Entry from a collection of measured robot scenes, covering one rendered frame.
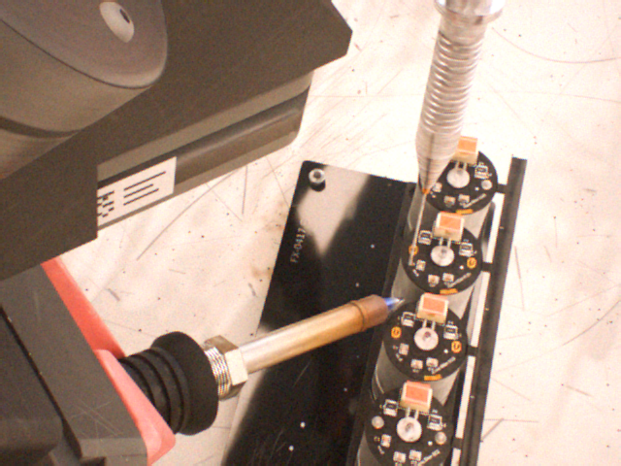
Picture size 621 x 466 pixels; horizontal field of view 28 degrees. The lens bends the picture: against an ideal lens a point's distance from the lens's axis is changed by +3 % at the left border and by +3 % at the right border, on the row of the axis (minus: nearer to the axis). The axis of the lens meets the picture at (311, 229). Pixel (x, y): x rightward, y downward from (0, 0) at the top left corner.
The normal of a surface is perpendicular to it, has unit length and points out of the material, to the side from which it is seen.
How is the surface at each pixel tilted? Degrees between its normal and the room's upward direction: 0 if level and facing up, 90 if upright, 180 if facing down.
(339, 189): 0
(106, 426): 61
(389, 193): 0
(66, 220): 90
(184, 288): 0
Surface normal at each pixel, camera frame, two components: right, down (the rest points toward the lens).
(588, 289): 0.04, -0.44
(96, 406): 0.76, -0.61
